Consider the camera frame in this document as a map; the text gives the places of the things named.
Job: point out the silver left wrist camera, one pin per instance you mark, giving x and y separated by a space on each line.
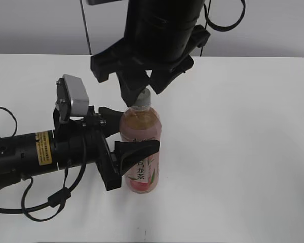
72 98

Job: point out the white bottle cap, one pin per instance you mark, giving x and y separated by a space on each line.
143 98

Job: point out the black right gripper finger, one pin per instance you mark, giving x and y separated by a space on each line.
161 79
132 83

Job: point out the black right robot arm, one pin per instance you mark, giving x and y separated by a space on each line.
155 49

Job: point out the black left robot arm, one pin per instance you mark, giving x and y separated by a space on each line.
27 155

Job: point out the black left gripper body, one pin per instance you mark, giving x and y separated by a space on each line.
81 142

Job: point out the peach oolong tea bottle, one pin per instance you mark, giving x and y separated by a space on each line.
140 124

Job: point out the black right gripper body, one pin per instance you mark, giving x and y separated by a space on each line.
121 57

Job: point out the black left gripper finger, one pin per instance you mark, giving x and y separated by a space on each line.
111 119
129 154

